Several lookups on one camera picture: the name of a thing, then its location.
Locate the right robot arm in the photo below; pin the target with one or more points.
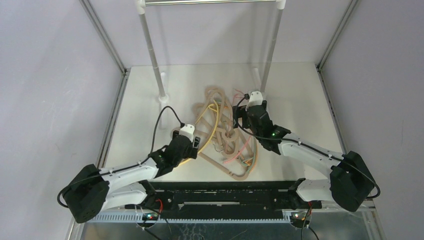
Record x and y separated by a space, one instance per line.
348 182

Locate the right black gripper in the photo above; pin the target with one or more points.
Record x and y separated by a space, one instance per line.
248 115

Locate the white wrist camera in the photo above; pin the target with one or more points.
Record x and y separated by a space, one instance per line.
255 98
187 131

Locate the white metal clothes rack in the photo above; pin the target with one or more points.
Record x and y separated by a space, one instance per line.
260 80

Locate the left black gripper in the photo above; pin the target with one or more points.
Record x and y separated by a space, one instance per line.
192 152

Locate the pink wire hanger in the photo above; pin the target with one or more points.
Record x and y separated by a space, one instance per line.
240 143

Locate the beige plastic hanger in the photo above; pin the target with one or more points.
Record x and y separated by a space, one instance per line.
224 143
219 93
237 170
215 123

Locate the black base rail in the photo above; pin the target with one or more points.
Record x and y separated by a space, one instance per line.
225 200

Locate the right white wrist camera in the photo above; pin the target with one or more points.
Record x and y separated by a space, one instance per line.
255 98

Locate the yellow wire hanger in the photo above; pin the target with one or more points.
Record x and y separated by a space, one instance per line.
207 120

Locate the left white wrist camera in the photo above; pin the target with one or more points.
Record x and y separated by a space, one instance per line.
187 131

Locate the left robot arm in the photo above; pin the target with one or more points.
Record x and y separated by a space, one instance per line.
94 190

